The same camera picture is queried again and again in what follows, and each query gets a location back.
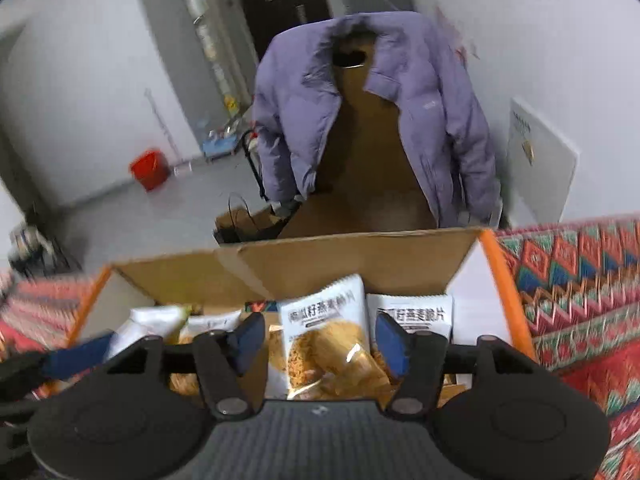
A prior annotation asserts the purple puffer jacket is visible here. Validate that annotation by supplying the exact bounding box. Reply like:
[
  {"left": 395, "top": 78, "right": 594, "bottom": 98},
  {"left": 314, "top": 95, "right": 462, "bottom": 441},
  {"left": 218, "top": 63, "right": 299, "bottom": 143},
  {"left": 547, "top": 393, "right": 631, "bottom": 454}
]
[{"left": 251, "top": 11, "right": 502, "bottom": 228}]

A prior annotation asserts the white board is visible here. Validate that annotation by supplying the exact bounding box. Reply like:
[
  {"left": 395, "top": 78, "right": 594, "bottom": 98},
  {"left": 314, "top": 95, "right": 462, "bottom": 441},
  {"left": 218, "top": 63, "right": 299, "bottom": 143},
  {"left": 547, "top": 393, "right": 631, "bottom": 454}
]
[{"left": 506, "top": 96, "right": 581, "bottom": 226}]

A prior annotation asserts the mop stick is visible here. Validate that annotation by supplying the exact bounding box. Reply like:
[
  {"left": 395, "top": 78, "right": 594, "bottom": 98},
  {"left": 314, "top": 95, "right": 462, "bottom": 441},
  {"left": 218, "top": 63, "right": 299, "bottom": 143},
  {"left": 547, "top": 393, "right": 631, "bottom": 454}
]
[{"left": 144, "top": 89, "right": 181, "bottom": 166}]

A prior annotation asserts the red patterned tablecloth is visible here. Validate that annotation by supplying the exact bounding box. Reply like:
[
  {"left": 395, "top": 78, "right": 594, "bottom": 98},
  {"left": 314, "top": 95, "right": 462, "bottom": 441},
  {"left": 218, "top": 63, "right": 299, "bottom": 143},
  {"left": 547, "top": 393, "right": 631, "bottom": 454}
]
[{"left": 0, "top": 212, "right": 640, "bottom": 480}]

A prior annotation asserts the red cardboard box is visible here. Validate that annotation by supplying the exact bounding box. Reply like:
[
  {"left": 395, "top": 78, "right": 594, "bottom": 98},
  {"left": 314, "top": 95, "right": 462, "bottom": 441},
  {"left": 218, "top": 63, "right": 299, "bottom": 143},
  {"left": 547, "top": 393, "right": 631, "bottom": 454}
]
[{"left": 37, "top": 227, "right": 541, "bottom": 411}]

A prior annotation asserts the tall brown cardboard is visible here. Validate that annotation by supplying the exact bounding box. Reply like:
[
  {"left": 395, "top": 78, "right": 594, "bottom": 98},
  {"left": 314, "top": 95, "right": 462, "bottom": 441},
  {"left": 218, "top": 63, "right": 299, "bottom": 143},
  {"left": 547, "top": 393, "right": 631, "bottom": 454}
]
[{"left": 277, "top": 30, "right": 436, "bottom": 238}]

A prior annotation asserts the red bucket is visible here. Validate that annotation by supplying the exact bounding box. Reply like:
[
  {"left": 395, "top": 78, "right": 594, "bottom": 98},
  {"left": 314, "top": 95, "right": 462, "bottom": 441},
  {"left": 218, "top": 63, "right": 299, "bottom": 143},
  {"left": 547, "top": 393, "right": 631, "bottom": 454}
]
[{"left": 130, "top": 149, "right": 171, "bottom": 192}]

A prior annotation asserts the pink wall decoration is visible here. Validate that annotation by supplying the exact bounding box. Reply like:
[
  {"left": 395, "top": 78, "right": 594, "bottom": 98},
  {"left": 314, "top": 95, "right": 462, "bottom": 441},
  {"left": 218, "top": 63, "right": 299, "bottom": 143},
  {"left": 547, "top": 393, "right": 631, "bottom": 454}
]
[{"left": 434, "top": 6, "right": 482, "bottom": 61}]

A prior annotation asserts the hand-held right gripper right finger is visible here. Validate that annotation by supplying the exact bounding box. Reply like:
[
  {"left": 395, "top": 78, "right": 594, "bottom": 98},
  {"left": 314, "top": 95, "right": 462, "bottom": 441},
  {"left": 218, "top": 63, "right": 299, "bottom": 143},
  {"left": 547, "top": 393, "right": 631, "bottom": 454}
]
[{"left": 375, "top": 312, "right": 538, "bottom": 418}]

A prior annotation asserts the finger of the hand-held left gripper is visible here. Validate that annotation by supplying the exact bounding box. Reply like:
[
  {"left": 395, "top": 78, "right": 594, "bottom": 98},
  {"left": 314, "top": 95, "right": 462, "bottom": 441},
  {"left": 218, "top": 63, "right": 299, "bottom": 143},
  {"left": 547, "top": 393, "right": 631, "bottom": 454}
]
[
  {"left": 0, "top": 332, "right": 115, "bottom": 401},
  {"left": 0, "top": 401, "right": 35, "bottom": 461}
]

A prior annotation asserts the brown paper bag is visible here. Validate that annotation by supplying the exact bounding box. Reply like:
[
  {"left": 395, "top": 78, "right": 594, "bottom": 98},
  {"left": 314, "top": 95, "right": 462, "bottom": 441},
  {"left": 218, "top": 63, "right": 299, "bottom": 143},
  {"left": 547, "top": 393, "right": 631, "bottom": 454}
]
[{"left": 214, "top": 192, "right": 296, "bottom": 246}]

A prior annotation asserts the dark entrance door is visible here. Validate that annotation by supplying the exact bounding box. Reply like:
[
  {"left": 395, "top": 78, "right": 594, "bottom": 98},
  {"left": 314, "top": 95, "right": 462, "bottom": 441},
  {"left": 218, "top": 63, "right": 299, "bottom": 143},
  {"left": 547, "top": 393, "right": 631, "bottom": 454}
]
[{"left": 230, "top": 0, "right": 351, "bottom": 61}]

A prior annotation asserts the white orange snack packet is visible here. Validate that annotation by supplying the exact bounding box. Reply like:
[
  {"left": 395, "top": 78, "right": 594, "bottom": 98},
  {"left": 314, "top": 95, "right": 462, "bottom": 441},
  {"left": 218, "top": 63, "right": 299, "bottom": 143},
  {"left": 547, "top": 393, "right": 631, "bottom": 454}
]
[
  {"left": 107, "top": 306, "right": 191, "bottom": 356},
  {"left": 366, "top": 292, "right": 473, "bottom": 391},
  {"left": 265, "top": 274, "right": 401, "bottom": 401},
  {"left": 177, "top": 310, "right": 243, "bottom": 346}
]

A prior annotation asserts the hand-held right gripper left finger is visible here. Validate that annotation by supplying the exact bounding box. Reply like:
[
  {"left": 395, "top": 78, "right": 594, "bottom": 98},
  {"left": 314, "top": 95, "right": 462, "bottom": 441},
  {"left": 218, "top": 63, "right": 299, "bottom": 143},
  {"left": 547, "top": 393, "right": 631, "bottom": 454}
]
[{"left": 107, "top": 312, "right": 266, "bottom": 421}]

